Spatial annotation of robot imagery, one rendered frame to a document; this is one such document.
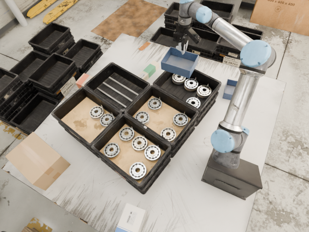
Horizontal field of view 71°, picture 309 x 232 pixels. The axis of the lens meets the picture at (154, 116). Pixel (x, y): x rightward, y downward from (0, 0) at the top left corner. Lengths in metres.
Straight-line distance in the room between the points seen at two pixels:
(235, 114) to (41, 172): 1.16
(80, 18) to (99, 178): 3.10
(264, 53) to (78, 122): 1.21
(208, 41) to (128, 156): 1.82
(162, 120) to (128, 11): 2.80
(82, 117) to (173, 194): 0.82
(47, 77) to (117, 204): 1.58
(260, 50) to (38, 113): 2.17
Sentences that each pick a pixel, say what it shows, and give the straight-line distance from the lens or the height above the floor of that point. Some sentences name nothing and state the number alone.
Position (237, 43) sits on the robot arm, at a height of 1.34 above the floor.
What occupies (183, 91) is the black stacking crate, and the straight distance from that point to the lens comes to 1.63.
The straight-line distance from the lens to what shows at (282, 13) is 3.79.
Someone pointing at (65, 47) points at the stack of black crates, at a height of 0.45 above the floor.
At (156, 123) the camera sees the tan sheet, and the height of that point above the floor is 0.83.
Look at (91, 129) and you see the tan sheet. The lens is 1.55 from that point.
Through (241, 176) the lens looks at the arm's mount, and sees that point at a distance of 1.24.
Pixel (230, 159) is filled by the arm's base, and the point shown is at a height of 0.97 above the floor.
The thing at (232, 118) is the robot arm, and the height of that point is 1.22.
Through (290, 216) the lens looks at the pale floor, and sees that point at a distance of 2.37.
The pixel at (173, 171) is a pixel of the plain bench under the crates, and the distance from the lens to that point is 1.47.
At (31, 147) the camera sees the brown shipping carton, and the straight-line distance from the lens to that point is 1.63.
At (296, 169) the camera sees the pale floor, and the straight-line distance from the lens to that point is 2.53.
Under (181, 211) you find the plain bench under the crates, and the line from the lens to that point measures 1.42.
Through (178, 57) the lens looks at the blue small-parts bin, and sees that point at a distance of 1.52.
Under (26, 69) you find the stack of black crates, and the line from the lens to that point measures 2.93.
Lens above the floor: 2.11
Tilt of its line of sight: 58 degrees down
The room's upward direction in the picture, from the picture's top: 7 degrees counter-clockwise
